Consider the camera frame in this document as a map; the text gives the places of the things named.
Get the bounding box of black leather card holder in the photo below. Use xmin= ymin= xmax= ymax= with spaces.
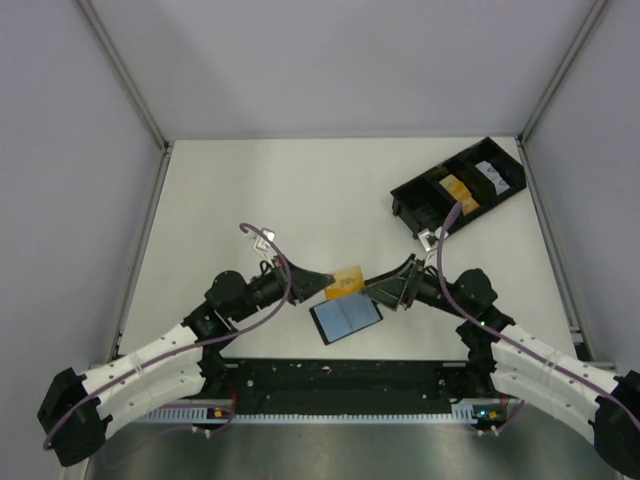
xmin=309 ymin=293 xmax=383 ymax=345

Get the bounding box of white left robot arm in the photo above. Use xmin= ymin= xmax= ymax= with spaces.
xmin=37 ymin=262 xmax=335 ymax=467

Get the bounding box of lower silver card in bin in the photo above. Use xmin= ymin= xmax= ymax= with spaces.
xmin=489 ymin=171 xmax=510 ymax=195

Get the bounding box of silver card in bin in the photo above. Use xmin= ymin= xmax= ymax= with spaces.
xmin=476 ymin=161 xmax=500 ymax=178
xmin=489 ymin=171 xmax=510 ymax=195

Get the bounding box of upper silver card in bin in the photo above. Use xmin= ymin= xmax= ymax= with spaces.
xmin=476 ymin=161 xmax=500 ymax=178

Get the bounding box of black left storage bin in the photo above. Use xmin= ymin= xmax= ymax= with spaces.
xmin=390 ymin=174 xmax=455 ymax=239

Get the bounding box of black storage bin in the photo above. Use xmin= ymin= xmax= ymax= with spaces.
xmin=467 ymin=137 xmax=527 ymax=202
xmin=390 ymin=174 xmax=455 ymax=239

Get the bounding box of black right storage bin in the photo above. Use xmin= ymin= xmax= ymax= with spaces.
xmin=467 ymin=137 xmax=527 ymax=202

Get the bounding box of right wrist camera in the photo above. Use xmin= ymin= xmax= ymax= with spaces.
xmin=418 ymin=228 xmax=441 ymax=252

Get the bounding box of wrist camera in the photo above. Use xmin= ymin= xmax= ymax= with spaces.
xmin=249 ymin=228 xmax=276 ymax=255
xmin=418 ymin=228 xmax=441 ymax=252

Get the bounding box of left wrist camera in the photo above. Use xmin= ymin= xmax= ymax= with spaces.
xmin=249 ymin=228 xmax=276 ymax=255

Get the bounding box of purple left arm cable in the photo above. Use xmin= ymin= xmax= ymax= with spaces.
xmin=42 ymin=222 xmax=293 ymax=451

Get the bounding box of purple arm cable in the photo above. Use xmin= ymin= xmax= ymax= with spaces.
xmin=436 ymin=199 xmax=640 ymax=436
xmin=42 ymin=222 xmax=293 ymax=451

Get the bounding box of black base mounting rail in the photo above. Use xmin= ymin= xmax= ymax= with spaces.
xmin=222 ymin=359 xmax=499 ymax=414

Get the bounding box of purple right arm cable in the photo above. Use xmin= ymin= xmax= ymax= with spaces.
xmin=436 ymin=199 xmax=640 ymax=436

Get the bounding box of white slotted cable duct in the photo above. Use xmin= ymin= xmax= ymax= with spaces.
xmin=137 ymin=404 xmax=500 ymax=426

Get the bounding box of aluminium corner frame post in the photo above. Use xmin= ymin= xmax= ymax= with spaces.
xmin=517 ymin=0 xmax=613 ymax=146

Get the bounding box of left aluminium frame post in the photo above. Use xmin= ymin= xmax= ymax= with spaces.
xmin=73 ymin=0 xmax=173 ymax=153

